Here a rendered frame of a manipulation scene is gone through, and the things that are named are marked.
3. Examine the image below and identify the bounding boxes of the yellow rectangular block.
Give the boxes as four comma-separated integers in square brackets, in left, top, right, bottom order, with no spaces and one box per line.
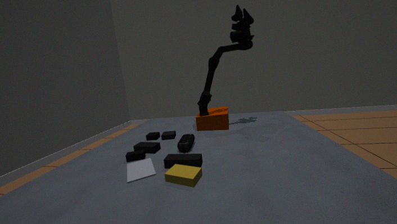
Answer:
[164,164,202,187]

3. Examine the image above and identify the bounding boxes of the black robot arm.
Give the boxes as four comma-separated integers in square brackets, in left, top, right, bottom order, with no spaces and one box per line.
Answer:
[197,22,254,117]

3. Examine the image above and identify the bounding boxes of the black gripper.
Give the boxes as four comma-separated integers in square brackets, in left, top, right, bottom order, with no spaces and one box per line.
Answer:
[231,5,254,31]

